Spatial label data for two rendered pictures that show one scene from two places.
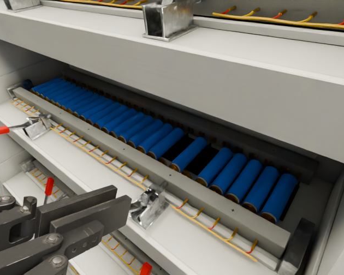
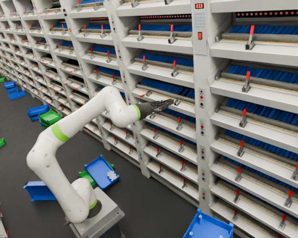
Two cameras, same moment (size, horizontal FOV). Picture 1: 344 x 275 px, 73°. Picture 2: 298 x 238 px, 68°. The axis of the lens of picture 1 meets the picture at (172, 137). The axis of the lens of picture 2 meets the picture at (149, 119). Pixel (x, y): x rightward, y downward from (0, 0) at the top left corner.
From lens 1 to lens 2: 1.15 m
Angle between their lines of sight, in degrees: 16
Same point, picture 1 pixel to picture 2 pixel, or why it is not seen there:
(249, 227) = (192, 101)
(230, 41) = (182, 76)
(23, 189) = not seen: hidden behind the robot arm
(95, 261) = (168, 123)
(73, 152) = (159, 97)
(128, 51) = (169, 78)
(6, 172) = not seen: hidden behind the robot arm
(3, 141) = (135, 100)
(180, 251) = (183, 107)
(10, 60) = (134, 77)
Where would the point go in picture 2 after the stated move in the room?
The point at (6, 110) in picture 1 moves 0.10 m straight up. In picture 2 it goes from (136, 91) to (135, 78)
